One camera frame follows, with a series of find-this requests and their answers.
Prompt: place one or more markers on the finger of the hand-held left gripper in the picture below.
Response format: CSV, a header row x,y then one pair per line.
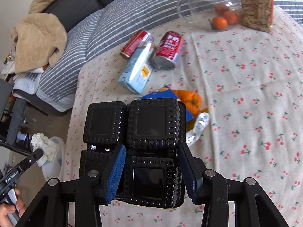
x,y
30,160

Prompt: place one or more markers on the silver drink can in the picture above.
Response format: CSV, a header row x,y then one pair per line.
x,y
135,43

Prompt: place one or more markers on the round glass jar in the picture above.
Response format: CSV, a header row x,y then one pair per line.
x,y
198,7

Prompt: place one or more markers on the silver foil wrapper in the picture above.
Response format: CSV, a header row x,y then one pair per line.
x,y
198,125

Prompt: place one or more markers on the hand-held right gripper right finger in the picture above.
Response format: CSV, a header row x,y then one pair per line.
x,y
189,175

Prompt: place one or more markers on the small orange fruit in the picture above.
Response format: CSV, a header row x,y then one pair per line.
x,y
221,8
220,23
231,17

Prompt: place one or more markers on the person's left hand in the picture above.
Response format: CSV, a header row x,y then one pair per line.
x,y
4,215

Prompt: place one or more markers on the black plastic biscuit tray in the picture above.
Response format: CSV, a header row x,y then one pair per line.
x,y
146,120

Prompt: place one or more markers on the white tissue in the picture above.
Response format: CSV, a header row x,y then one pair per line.
x,y
47,146

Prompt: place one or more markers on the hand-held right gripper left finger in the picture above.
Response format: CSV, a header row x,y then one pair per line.
x,y
116,170

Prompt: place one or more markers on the glass jar of seeds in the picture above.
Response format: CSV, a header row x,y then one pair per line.
x,y
255,7

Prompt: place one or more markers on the beige fleece garment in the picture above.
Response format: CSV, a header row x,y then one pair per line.
x,y
37,40

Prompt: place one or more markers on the red drink can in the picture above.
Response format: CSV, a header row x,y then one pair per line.
x,y
169,49

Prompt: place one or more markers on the cherry print tablecloth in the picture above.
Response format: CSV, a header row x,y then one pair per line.
x,y
248,99

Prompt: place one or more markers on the blue snack bag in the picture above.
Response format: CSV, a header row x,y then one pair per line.
x,y
163,93

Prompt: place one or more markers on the white quilted cloth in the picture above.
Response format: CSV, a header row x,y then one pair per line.
x,y
26,82

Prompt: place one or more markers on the light blue milk carton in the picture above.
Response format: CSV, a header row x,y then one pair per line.
x,y
137,71

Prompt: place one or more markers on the grey chair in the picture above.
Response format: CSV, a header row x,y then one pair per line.
x,y
9,113

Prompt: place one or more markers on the grey striped quilt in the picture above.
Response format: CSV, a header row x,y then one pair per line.
x,y
94,33

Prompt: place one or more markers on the orange tangerine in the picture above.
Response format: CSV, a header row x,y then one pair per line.
x,y
189,101

